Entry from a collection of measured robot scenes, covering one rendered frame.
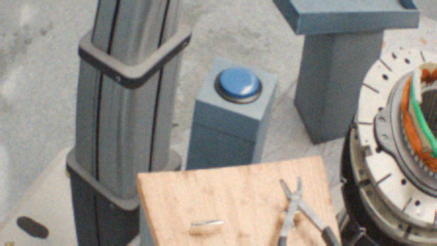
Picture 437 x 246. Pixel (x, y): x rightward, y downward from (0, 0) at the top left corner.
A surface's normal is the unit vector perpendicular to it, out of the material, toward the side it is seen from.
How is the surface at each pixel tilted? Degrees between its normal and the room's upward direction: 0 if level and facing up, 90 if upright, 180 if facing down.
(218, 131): 90
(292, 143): 0
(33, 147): 0
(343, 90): 90
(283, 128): 0
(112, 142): 90
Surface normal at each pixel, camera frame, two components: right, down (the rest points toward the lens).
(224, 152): -0.31, 0.68
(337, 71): 0.36, 0.72
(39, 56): 0.12, -0.66
